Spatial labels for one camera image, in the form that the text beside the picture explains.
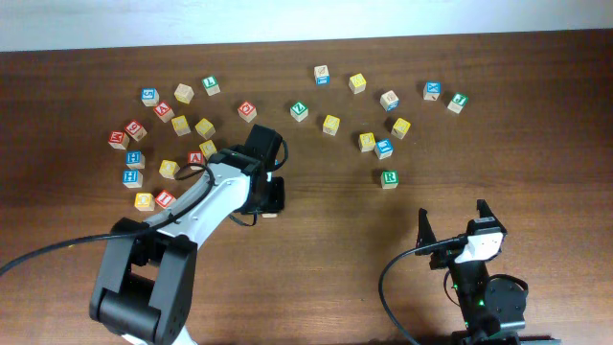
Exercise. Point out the yellow o block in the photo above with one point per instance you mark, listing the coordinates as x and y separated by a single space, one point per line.
168 169
144 202

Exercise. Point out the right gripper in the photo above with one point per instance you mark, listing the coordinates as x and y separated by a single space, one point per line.
442 257

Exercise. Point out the yellow 8 block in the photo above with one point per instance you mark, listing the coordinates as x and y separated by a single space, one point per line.
183 93

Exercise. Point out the red A block upper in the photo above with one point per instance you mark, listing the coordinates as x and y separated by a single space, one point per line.
163 112

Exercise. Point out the blue X block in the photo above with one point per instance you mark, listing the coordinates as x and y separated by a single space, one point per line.
432 90

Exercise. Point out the red a block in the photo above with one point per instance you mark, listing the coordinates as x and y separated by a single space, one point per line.
163 112
196 160

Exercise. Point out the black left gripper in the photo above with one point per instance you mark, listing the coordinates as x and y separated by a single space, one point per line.
277 201

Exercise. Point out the yellow M block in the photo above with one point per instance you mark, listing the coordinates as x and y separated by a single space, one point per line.
357 83

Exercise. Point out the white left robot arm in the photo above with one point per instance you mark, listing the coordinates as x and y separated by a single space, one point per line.
144 289

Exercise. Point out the green L block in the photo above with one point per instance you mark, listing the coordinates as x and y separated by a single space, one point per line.
211 85

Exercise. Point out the green J block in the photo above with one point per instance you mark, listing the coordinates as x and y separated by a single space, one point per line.
458 102

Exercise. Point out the blue 5 block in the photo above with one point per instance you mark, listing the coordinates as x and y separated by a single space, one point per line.
150 97

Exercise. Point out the red I block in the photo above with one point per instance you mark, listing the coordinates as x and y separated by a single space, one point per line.
165 199

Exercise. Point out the red 9 block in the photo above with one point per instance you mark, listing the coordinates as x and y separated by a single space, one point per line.
135 130

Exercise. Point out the red Q block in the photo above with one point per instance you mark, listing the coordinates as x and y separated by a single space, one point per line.
247 111

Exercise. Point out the red M block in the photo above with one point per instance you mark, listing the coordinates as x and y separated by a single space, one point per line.
118 140

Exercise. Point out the yellow block right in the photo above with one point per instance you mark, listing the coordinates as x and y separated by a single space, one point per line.
400 128

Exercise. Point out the blue H block lower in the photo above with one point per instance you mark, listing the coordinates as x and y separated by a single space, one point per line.
132 179

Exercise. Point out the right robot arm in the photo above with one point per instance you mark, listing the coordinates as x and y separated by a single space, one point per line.
492 306

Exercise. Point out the blue h block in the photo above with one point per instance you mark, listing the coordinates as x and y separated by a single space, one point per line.
132 179
135 160

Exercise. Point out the yellow C block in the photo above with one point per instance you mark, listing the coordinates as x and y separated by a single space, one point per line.
208 148

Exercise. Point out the yellow S block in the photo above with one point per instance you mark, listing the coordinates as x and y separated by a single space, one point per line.
205 129
331 125

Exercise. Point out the yellow E block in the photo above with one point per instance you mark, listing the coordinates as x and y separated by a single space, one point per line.
366 141

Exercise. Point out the blue block far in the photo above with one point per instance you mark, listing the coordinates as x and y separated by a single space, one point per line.
321 74

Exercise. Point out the red A block lower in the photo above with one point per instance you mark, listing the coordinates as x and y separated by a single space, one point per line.
196 160

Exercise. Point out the yellow O block middle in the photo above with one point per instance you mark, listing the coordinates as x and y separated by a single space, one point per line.
168 169

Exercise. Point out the blue D block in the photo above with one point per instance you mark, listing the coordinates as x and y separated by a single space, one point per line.
389 100

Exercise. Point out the blue L block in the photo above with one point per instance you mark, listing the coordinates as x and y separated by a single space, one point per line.
383 149

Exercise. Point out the blue H block upper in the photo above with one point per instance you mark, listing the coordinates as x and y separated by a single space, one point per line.
135 160

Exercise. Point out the green Z block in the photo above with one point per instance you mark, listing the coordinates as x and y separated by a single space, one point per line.
299 111

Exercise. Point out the yellow X block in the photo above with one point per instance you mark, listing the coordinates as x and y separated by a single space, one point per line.
180 125

